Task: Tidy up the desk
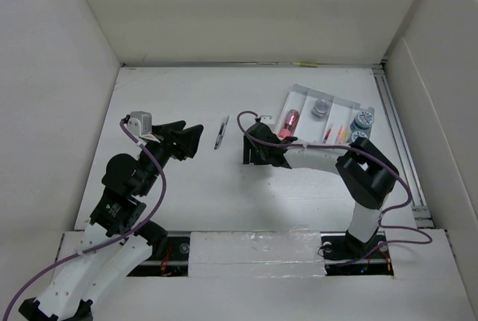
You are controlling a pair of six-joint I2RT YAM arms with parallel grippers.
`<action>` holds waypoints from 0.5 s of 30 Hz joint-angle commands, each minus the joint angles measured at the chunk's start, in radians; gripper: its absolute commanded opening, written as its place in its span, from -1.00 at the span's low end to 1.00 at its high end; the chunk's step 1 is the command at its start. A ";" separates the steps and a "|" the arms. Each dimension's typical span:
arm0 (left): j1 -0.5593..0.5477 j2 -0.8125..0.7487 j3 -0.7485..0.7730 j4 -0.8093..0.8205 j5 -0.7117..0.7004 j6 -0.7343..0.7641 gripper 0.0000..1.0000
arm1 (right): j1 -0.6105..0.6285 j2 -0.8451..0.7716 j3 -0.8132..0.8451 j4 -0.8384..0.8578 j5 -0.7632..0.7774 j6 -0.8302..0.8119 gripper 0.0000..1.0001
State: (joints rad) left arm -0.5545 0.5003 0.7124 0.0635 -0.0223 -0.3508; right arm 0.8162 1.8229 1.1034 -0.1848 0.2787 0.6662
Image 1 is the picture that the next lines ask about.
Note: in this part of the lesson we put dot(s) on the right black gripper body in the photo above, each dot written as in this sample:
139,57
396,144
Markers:
249,155

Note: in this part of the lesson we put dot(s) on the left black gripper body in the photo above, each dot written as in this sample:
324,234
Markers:
166,148

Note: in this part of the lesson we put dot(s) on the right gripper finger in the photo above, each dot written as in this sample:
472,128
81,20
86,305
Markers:
247,151
261,155

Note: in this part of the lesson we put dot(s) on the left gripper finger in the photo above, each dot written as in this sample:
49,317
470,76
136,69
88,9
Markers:
190,138
166,129

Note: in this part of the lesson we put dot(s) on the pink capped marker tube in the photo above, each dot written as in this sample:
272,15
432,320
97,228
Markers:
289,124

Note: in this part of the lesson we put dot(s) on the white compartment tray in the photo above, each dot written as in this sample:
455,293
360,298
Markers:
316,117

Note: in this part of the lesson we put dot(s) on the red gel pen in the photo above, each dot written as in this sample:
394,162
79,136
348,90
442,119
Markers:
327,133

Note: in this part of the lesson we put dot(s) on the clear paperclip jar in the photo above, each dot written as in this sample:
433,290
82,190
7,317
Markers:
321,108

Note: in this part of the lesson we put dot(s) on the blue round jar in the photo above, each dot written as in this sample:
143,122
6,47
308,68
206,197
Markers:
363,121
358,134

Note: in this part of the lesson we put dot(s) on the black gel pen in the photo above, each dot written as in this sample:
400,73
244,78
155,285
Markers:
221,132

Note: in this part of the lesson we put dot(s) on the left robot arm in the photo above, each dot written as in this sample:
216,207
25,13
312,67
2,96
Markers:
117,238

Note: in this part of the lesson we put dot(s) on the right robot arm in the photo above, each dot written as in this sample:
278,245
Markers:
366,173

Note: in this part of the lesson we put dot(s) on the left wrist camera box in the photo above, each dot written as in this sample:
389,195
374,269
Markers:
139,123

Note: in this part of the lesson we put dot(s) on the front mounting rail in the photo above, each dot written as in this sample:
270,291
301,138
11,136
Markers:
259,254

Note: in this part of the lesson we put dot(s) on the aluminium rail right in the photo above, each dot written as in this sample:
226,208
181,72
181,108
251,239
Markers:
419,207

